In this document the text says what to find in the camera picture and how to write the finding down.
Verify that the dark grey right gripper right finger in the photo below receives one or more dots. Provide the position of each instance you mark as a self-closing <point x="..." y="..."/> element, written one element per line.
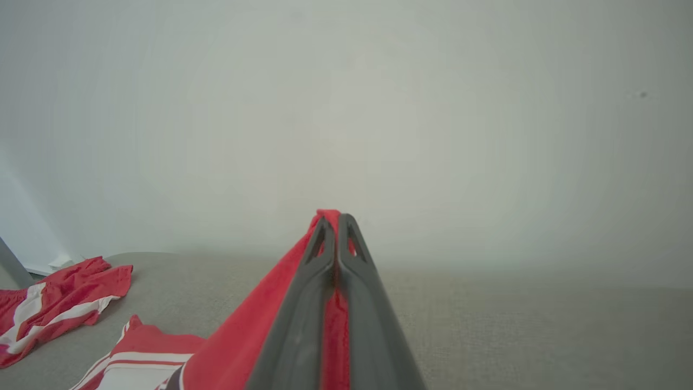
<point x="379" y="336"/>

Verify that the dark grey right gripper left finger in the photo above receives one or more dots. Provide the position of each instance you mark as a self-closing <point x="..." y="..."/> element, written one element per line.
<point x="298" y="336"/>

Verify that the red shirt with striped cuffs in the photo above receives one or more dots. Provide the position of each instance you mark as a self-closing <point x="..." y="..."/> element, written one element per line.
<point x="238" y="336"/>

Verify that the red shorts with white stripe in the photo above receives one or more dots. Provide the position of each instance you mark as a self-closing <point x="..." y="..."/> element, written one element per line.
<point x="70" y="287"/>

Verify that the grey fabric sofa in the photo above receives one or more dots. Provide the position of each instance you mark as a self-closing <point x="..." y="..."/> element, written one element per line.
<point x="514" y="336"/>

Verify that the white translucent plastic bag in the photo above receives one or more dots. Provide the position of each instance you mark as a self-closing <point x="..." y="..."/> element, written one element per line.
<point x="60" y="264"/>

